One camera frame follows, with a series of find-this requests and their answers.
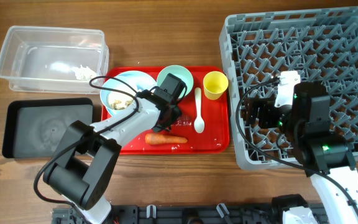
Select orange carrot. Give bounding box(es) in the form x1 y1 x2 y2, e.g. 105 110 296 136
145 133 188 145

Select white plastic spoon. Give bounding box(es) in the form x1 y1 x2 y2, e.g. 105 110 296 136
194 87 205 134

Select mint green bowl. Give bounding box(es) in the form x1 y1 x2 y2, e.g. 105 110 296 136
157 65 194 98

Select yellow plastic cup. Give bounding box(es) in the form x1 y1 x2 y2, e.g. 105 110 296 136
203 71 229 100

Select white tissue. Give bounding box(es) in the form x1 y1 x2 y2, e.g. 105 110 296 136
71 65 97 81

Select red snack wrapper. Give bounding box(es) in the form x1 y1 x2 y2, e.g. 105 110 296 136
172 115 191 126

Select light blue plate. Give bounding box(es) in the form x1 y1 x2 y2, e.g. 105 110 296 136
103 70 157 93

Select rice and food scraps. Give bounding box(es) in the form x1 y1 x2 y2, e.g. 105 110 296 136
107 91 134 110

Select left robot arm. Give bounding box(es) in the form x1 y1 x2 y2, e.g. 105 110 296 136
35 87 183 223

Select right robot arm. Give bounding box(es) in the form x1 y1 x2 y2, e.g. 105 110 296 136
276 82 358 223

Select grey dishwasher rack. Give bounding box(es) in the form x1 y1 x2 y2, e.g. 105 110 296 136
219 6 358 170

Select black waste tray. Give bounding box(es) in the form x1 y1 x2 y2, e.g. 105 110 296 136
2 98 94 159

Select red plastic tray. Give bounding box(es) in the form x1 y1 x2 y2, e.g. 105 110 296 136
106 66 230 155

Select clear plastic bin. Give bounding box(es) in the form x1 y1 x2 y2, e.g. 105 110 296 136
0 26 109 94

